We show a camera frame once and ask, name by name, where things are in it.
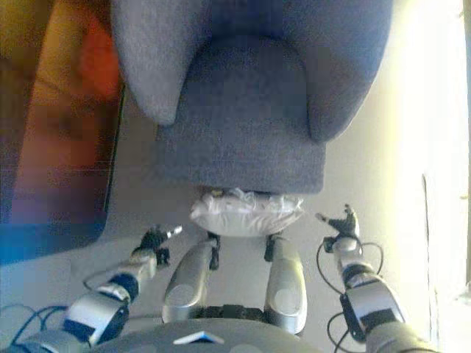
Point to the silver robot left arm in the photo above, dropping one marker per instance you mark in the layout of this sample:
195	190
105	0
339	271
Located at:
95	312

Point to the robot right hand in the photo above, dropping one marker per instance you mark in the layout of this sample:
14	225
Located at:
346	226

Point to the grey robot torso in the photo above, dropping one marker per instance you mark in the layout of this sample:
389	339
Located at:
228	336

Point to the grey upholstered armchair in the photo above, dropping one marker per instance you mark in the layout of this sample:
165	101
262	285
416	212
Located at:
243	121

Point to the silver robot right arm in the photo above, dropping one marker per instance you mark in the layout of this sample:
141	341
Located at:
371	301

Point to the grey patterned rug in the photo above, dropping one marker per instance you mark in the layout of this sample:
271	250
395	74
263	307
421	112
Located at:
438	257

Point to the silver robot left leg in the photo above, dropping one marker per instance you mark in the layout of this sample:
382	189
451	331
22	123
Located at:
187	279

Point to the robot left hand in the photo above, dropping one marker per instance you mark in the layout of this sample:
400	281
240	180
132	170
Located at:
156	239

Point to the white fringed cushion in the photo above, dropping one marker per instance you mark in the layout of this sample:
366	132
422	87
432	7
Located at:
243	218

